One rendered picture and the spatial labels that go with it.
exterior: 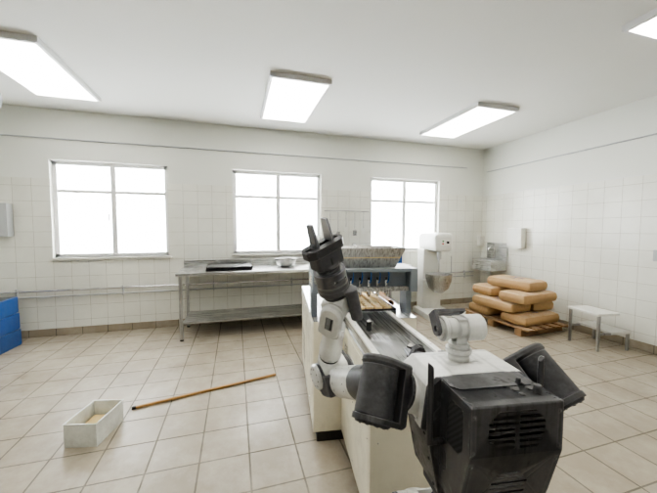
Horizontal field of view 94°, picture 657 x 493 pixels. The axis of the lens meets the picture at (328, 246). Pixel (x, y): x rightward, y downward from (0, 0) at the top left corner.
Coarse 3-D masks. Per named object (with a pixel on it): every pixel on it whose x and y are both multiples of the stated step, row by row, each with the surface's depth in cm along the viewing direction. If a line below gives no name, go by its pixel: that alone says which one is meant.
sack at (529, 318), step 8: (504, 312) 446; (520, 312) 440; (528, 312) 440; (536, 312) 440; (544, 312) 440; (552, 312) 441; (504, 320) 446; (512, 320) 433; (520, 320) 422; (528, 320) 417; (536, 320) 422; (544, 320) 427; (552, 320) 434
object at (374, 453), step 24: (384, 336) 174; (360, 360) 154; (360, 432) 155; (384, 432) 139; (408, 432) 141; (360, 456) 156; (384, 456) 140; (408, 456) 142; (360, 480) 156; (384, 480) 141; (408, 480) 142
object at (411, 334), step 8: (384, 312) 210; (392, 312) 202; (392, 320) 195; (400, 320) 185; (400, 328) 182; (408, 328) 170; (408, 336) 170; (416, 336) 159; (424, 344) 150; (432, 344) 146
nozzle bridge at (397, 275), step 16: (352, 272) 204; (368, 272) 214; (384, 272) 216; (400, 272) 218; (416, 272) 210; (368, 288) 210; (384, 288) 211; (400, 288) 213; (416, 288) 211; (400, 304) 232
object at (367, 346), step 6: (348, 318) 189; (348, 324) 188; (354, 324) 177; (354, 330) 172; (360, 330) 167; (354, 336) 172; (360, 336) 158; (366, 336) 156; (360, 342) 159; (366, 342) 148; (366, 348) 147; (372, 348) 141
